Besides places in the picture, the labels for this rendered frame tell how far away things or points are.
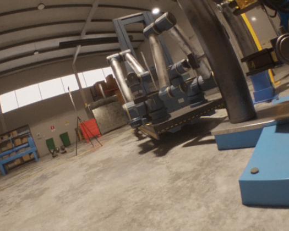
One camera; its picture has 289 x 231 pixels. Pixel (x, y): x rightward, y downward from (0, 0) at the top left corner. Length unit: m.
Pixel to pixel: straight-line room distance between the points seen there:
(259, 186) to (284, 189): 0.09
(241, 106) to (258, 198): 0.67
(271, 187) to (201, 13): 1.07
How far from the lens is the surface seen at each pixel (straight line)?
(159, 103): 1.85
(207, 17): 1.20
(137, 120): 2.66
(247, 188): 0.63
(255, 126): 1.05
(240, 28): 2.49
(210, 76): 1.93
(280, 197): 0.62
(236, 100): 1.13
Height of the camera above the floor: 0.46
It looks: 2 degrees down
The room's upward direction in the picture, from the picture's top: 21 degrees counter-clockwise
